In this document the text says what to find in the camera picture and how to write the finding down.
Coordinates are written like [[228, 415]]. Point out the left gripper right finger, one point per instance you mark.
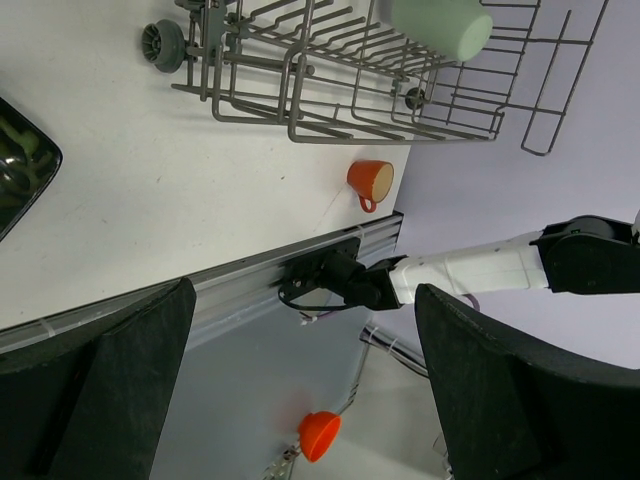
[[512, 406]]

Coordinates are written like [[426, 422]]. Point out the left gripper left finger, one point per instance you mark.
[[91, 403]]

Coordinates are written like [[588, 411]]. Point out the small orange cup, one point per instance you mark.
[[371, 180]]

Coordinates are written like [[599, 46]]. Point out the mint green cup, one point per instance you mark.
[[458, 30]]

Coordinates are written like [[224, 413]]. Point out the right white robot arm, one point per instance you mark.
[[587, 255]]

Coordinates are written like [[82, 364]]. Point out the black floral square plate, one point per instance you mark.
[[30, 160]]

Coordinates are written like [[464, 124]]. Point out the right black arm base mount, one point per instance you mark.
[[328, 268]]

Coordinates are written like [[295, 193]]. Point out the grey wire dish rack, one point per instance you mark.
[[339, 72]]

